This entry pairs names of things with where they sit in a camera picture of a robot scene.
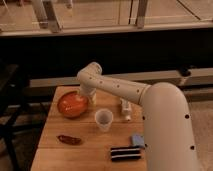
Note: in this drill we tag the white plastic bottle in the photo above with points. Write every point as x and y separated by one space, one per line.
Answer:
126 109

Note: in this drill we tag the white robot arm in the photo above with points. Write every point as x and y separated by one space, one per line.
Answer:
168 132

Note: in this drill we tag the orange ceramic bowl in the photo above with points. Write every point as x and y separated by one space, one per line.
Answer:
72 104

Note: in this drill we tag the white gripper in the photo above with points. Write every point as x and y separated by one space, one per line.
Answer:
92 98

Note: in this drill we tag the black white striped block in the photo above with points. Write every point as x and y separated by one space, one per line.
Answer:
125 153

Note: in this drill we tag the red chili pepper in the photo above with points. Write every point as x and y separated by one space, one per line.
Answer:
69 140

